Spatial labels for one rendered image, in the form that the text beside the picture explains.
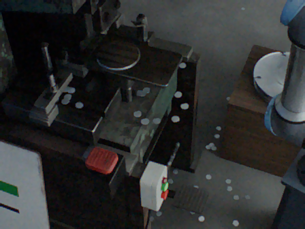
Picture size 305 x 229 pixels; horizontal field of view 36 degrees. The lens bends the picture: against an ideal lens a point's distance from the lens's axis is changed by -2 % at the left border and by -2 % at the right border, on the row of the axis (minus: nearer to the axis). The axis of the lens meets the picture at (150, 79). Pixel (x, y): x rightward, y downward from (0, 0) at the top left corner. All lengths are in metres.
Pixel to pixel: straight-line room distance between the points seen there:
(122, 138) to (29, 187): 0.37
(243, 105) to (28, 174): 0.83
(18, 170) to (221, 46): 1.47
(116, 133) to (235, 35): 1.48
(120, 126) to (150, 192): 0.21
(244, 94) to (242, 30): 0.92
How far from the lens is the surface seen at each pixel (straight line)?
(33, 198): 1.56
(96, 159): 1.14
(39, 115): 1.30
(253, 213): 1.96
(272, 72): 1.92
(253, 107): 1.82
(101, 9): 1.22
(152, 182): 1.25
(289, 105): 1.33
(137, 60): 1.33
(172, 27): 2.72
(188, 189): 1.80
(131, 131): 1.34
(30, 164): 1.45
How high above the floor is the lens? 1.67
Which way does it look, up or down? 44 degrees down
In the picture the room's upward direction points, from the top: 2 degrees counter-clockwise
